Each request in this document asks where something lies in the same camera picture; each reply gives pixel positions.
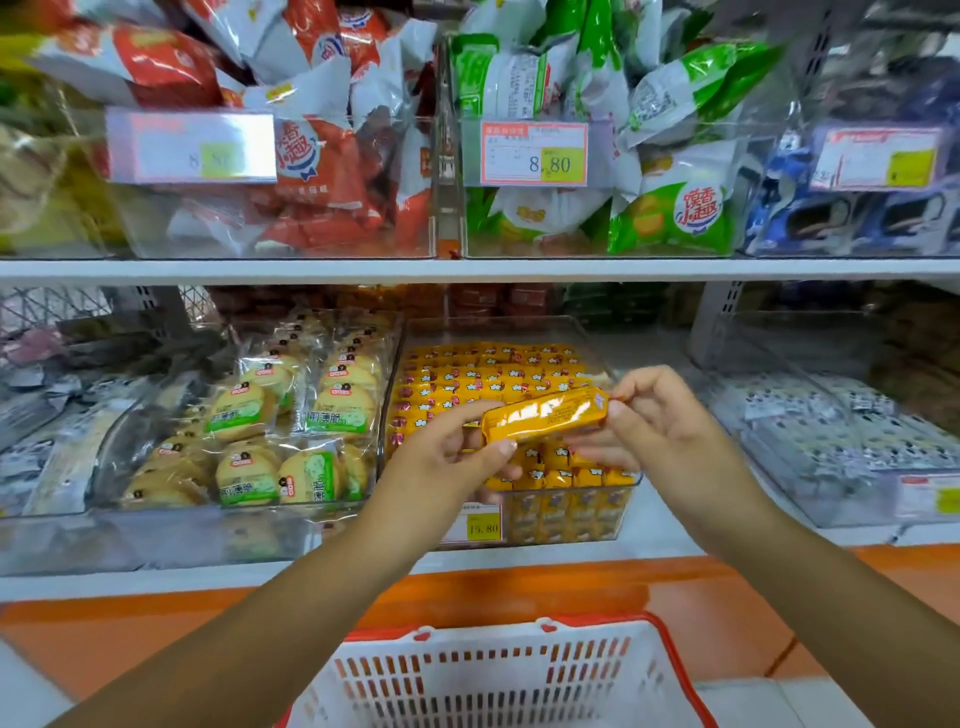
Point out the pile of small yellow packets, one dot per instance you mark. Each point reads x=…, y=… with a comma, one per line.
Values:
x=480, y=379

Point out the person's right thumb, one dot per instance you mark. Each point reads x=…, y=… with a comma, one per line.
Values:
x=637, y=426

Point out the person's left thumb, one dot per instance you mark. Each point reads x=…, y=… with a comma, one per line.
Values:
x=486, y=457

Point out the pile of grey snack packets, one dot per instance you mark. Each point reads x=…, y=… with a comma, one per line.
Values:
x=45, y=450

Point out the person's right hand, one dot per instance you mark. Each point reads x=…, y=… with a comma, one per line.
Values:
x=690, y=450

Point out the pile of red snack bags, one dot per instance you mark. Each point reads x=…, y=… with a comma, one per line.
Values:
x=315, y=172

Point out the single yellow snack bar packet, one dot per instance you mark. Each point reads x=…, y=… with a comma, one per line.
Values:
x=544, y=414

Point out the person's left hand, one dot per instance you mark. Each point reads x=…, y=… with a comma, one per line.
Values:
x=427, y=469

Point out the clear plastic bin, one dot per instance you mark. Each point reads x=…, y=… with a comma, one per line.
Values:
x=840, y=495
x=600, y=244
x=187, y=517
x=225, y=232
x=600, y=517

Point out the pile of black-white spotted packets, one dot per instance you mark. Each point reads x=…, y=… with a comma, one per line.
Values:
x=862, y=435

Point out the person's left forearm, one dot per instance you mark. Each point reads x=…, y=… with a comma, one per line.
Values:
x=247, y=637

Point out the pile of green snack bags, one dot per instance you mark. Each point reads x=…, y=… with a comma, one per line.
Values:
x=675, y=202

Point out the person's right forearm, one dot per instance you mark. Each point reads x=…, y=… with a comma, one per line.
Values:
x=847, y=622

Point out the pile of yellow snack bags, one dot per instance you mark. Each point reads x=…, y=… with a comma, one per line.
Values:
x=45, y=187

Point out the white price tag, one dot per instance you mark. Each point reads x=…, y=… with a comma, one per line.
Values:
x=532, y=154
x=874, y=157
x=191, y=146
x=476, y=525
x=930, y=496

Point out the pile of blue snack packets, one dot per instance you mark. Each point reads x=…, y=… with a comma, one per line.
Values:
x=847, y=217

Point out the pile of green-label cake packets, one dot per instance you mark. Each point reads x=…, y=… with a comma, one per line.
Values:
x=247, y=450

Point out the white perforated shelf upright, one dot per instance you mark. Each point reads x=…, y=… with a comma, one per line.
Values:
x=712, y=322

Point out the white shopping basket red rim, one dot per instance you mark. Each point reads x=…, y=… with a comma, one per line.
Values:
x=495, y=675

